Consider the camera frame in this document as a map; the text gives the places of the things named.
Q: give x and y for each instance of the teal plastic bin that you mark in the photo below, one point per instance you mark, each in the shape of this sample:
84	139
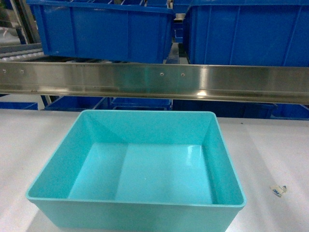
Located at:
144	171

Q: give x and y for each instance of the large blue bin left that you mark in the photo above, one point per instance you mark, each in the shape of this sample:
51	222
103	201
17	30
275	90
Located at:
101	29

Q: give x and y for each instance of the large blue bin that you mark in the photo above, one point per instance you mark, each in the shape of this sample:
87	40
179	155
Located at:
101	29
247	32

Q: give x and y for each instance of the large blue bin right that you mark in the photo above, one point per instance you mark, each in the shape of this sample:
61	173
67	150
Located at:
247	32

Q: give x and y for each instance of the torn white tape scrap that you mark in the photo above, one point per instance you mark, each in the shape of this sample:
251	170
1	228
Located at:
278	190

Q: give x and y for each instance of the stainless steel shelf rail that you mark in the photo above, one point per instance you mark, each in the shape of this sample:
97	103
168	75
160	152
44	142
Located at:
169	81

